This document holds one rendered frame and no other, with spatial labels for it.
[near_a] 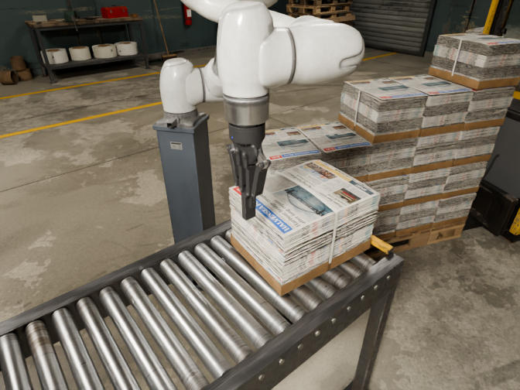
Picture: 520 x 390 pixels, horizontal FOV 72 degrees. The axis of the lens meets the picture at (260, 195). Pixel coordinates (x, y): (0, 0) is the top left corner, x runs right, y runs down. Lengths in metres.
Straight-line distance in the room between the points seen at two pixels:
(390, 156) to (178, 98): 1.17
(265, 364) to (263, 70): 0.67
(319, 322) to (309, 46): 0.69
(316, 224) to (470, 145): 1.63
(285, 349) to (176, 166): 1.11
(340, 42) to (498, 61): 1.69
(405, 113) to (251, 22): 1.47
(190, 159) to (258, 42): 1.15
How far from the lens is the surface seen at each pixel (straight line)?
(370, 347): 1.56
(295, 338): 1.00
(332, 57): 0.72
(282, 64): 0.68
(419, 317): 2.24
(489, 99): 2.39
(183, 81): 1.66
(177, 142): 1.73
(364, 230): 1.20
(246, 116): 0.69
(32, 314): 1.21
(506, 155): 3.09
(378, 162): 2.07
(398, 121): 2.03
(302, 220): 0.97
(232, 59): 0.66
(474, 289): 2.54
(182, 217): 1.96
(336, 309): 1.07
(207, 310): 1.06
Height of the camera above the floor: 1.60
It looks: 32 degrees down
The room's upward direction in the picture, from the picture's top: straight up
